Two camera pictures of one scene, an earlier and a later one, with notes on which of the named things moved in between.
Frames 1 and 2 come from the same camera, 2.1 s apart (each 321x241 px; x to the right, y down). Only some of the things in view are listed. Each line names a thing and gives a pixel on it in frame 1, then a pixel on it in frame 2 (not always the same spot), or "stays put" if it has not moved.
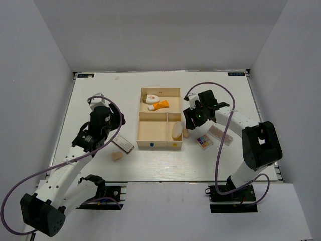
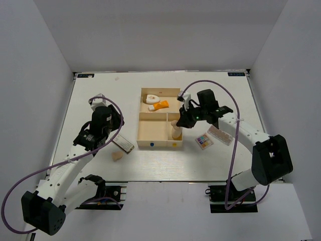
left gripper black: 116,118 stays put
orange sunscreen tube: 157,106 stays put
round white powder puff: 176,130 stays put
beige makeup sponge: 185,132 -> 174,124
